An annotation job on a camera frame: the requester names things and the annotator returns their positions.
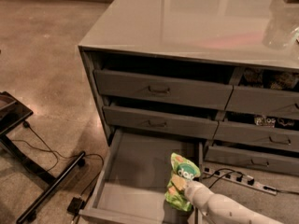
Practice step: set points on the snacks in middle right drawer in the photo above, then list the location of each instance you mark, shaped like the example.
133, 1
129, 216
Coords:
275, 122

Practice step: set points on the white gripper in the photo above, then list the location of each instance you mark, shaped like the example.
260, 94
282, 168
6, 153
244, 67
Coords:
195, 190

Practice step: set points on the black power adapter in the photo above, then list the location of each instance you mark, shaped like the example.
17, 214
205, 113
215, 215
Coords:
75, 205

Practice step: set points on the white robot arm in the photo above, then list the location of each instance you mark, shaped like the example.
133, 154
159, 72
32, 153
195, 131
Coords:
217, 208

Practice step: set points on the middle left grey drawer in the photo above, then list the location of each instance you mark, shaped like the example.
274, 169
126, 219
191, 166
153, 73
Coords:
159, 122

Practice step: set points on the top right grey drawer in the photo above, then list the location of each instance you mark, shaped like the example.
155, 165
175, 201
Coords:
257, 101

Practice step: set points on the grey drawer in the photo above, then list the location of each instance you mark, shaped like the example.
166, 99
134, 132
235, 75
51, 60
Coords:
253, 160
257, 101
259, 136
159, 122
163, 89

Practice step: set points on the grey drawer cabinet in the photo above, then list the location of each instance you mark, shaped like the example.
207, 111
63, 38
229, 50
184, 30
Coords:
203, 40

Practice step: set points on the white power strip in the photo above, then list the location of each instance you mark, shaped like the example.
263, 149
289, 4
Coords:
239, 178

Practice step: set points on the open bottom left drawer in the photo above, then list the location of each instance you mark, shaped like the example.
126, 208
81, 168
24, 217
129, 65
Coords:
131, 186

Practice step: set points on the bottom right grey drawer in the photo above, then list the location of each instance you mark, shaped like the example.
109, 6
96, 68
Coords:
253, 160

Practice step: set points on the top left grey drawer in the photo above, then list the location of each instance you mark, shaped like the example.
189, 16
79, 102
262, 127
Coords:
163, 89

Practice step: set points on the middle right grey drawer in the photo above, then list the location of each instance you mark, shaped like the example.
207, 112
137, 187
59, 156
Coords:
259, 136

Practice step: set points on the green rice chip bag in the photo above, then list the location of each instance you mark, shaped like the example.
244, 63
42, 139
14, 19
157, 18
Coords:
186, 169

